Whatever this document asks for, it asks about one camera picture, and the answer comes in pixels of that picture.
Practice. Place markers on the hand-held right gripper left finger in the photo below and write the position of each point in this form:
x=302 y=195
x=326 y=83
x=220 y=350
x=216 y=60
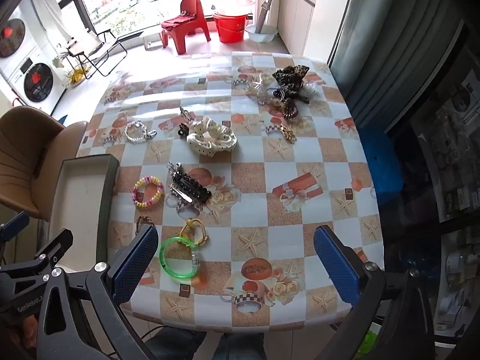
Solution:
x=135 y=266

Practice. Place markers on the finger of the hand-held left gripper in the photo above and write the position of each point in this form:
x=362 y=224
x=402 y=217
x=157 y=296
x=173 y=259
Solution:
x=13 y=227
x=41 y=257

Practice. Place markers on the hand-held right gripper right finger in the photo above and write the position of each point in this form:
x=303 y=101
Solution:
x=335 y=270

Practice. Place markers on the grey shallow box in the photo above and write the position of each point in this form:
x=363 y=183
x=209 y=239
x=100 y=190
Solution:
x=84 y=202

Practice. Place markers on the silver snap hair clip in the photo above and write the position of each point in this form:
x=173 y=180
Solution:
x=183 y=195

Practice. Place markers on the black rhinestone hair clip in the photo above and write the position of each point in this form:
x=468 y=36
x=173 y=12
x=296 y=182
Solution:
x=198 y=191

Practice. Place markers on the small black claw clip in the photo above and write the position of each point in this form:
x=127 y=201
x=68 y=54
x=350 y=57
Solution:
x=183 y=129

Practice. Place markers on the cream polka dot scrunchie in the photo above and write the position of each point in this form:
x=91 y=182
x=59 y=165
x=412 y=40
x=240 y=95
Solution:
x=210 y=135

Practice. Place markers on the brown leather chair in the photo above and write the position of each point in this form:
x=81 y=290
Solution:
x=30 y=150

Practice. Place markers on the checkered printed tablecloth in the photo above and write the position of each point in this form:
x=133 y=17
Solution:
x=262 y=195

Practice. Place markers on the silver rhinestone hair clip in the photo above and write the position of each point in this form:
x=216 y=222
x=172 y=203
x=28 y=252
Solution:
x=174 y=168

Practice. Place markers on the blue plastic stool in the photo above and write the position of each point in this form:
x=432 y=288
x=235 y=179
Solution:
x=380 y=165

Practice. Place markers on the gold hair clip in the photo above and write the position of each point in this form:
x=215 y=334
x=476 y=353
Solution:
x=288 y=133

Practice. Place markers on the white washing machine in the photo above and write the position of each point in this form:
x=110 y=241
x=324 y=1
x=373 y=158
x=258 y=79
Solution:
x=37 y=78
x=22 y=48

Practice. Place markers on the dark glass cabinet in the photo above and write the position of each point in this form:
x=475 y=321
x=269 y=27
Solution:
x=442 y=157

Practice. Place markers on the dark slim hair clip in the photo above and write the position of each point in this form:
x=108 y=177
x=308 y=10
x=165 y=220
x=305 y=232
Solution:
x=183 y=113

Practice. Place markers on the clear claw clip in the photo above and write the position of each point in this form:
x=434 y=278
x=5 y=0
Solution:
x=257 y=90

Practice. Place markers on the folding chair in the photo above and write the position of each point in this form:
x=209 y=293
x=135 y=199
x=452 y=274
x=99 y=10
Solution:
x=95 y=47

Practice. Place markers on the leopard print scrunchie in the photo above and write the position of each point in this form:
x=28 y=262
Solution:
x=290 y=77

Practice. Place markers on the white low step stool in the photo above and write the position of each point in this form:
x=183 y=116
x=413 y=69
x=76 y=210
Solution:
x=152 y=39

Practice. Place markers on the grey folding door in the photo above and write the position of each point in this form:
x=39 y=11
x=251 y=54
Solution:
x=386 y=45

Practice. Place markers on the white basin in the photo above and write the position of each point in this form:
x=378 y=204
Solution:
x=262 y=33

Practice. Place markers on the red cloth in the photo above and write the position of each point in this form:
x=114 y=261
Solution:
x=178 y=20

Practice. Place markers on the red bucket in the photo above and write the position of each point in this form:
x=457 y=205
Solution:
x=230 y=28

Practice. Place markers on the red plastic chair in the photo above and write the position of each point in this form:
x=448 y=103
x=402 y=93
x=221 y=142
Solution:
x=191 y=11

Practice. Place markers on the white cabinet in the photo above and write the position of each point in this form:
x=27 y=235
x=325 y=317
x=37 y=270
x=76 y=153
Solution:
x=298 y=11

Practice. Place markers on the grey mop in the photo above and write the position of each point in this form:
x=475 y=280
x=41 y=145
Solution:
x=268 y=0

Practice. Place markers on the pink basin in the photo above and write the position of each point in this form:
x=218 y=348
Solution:
x=234 y=5

